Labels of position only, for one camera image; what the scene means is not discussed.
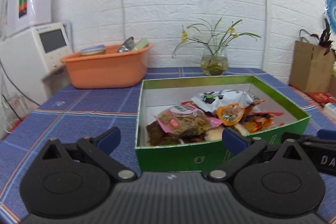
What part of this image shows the dark red meat snack packet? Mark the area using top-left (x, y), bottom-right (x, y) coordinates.
top-left (146, 121), bottom-right (206, 146)

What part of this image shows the orange jelly cup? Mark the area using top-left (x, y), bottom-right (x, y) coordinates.
top-left (217, 103), bottom-right (245, 127)

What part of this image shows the white blue small box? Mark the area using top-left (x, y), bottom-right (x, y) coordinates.
top-left (323, 103), bottom-right (336, 120)

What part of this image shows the plaid cloth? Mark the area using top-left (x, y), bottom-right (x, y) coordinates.
top-left (290, 86), bottom-right (325, 110)

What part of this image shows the red booklet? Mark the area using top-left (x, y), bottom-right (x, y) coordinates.
top-left (307, 92), bottom-right (335, 104)

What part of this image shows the white black snack packet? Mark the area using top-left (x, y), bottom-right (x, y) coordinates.
top-left (191, 89), bottom-right (254, 114)

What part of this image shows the pink noodle snack packet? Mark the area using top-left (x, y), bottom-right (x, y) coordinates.
top-left (155, 105), bottom-right (222, 137)

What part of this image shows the green cardboard box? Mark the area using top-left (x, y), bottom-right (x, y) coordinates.
top-left (135, 75), bottom-right (310, 172)

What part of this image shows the orange plastic basin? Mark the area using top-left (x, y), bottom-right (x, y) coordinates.
top-left (60, 43), bottom-right (153, 89)

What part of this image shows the brown cardboard box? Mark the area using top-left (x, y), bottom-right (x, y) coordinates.
top-left (289, 40), bottom-right (335, 93)

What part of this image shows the glass vase with plant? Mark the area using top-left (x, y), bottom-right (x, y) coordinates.
top-left (172, 18), bottom-right (261, 76)

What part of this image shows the jar with blue lid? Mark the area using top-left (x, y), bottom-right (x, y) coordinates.
top-left (80, 44), bottom-right (106, 56)

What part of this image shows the metal bowl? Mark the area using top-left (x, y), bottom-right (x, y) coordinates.
top-left (117, 36), bottom-right (135, 53)

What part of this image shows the dark purple leaf plant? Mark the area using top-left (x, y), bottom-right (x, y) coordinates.
top-left (299, 18), bottom-right (335, 56)

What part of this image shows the pale green plastic item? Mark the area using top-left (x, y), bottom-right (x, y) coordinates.
top-left (132, 39), bottom-right (148, 51)

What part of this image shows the white countertop appliance with screen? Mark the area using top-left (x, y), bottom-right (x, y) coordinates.
top-left (1, 22), bottom-right (73, 105)

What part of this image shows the blue paper wall fan decoration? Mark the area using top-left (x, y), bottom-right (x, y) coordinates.
top-left (325, 0), bottom-right (336, 34)

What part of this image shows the white wall water purifier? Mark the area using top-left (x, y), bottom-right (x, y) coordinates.
top-left (5, 0), bottom-right (51, 37)

